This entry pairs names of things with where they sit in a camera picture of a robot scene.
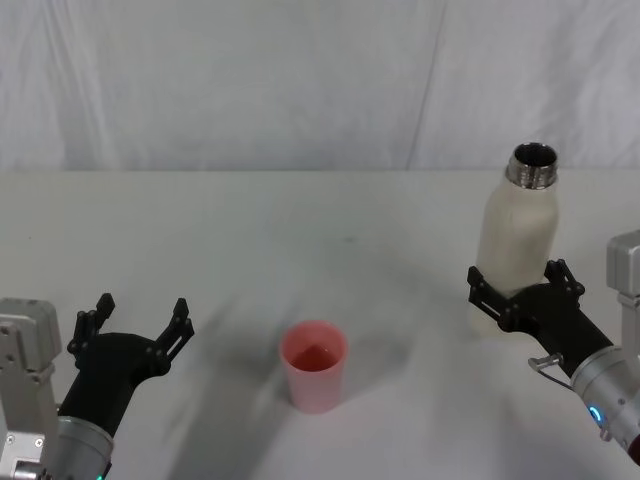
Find white curtain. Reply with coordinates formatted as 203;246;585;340
0;0;640;174

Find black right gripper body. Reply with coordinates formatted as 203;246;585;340
498;281;615;382

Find cream vacuum bottle steel neck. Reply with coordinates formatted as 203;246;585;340
467;142;560;342

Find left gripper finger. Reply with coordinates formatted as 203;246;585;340
147;297;196;374
66;293;118;357

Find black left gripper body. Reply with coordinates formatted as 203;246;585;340
58;331;170;438

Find white table cloth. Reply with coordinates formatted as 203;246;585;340
0;169;640;480

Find pink cup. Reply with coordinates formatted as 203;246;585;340
278;320;349;416

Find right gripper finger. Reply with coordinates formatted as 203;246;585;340
466;265;518;333
543;257;587;321

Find thin cable with silver plug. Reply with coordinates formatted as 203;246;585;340
528;351;577;392

